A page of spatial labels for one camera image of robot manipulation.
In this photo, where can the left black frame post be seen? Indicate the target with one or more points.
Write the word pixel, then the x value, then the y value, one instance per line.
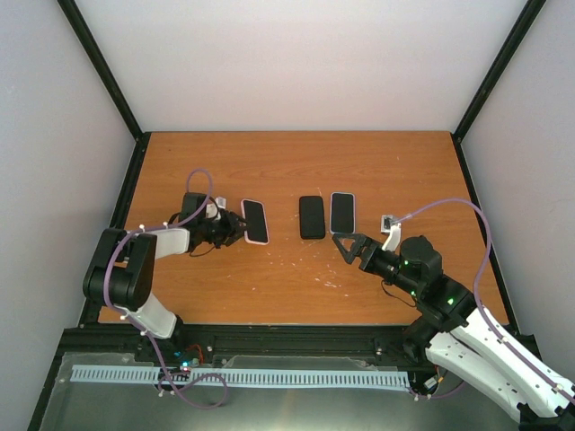
pixel 91 48

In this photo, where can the black frame post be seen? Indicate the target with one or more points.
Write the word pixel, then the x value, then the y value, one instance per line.
pixel 91 48
pixel 509 47

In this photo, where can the pink phone case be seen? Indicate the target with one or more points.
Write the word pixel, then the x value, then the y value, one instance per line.
pixel 267 224

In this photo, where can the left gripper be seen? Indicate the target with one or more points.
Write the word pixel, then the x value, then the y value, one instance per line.
pixel 227 215

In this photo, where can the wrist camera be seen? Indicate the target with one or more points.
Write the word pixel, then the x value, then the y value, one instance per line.
pixel 215 208
pixel 391 227

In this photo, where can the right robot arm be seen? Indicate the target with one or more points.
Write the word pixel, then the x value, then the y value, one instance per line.
pixel 462 337

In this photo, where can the light blue cable duct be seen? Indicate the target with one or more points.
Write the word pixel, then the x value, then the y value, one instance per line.
pixel 244 378

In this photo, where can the black phone case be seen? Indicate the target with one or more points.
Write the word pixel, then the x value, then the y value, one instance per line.
pixel 311 218

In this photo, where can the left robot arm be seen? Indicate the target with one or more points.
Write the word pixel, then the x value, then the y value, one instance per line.
pixel 120 274

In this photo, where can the light blue phone case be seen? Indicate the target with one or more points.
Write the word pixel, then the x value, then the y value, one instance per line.
pixel 331 215

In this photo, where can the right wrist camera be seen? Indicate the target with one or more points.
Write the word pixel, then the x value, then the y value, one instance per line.
pixel 391 227

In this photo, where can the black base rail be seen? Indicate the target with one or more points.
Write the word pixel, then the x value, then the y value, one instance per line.
pixel 376 345

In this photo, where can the right black frame post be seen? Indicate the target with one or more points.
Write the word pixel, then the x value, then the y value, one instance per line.
pixel 509 47

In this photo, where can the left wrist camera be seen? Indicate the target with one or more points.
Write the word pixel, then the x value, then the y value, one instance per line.
pixel 215 208

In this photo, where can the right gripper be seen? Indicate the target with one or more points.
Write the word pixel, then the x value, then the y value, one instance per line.
pixel 358 246

